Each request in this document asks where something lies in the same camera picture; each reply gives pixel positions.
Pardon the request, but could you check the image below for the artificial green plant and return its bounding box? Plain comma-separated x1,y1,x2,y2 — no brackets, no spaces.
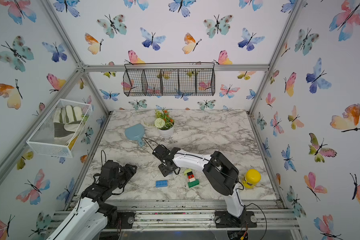
154,109,175,131

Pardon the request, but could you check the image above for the white plant pot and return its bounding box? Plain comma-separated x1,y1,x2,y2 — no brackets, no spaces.
159,127,175,138

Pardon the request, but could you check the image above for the lime green lego brick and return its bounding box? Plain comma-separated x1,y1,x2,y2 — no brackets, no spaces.
184,169,193,176

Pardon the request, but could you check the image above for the black wire wall basket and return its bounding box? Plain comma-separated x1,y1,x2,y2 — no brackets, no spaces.
122,62,216,98

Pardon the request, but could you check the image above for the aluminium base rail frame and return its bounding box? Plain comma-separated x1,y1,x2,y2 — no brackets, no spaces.
107,200,300,231

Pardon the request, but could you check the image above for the green lego base brick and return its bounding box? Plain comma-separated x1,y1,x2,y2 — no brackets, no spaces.
188,180,200,188

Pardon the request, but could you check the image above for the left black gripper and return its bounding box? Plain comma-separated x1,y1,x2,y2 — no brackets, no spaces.
110,163,138,191

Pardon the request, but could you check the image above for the grey white work glove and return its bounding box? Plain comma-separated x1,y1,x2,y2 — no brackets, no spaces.
53,105,83,146

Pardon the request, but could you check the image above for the light blue lego brick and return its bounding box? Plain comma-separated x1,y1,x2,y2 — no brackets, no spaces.
155,180,168,188

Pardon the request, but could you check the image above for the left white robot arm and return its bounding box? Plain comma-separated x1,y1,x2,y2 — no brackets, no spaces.
47,160,138,240

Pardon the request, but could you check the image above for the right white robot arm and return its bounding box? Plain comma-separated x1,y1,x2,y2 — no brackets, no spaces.
152,145,246,218

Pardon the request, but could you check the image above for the white wire basket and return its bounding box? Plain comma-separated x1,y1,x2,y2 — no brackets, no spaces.
27,99,93,158

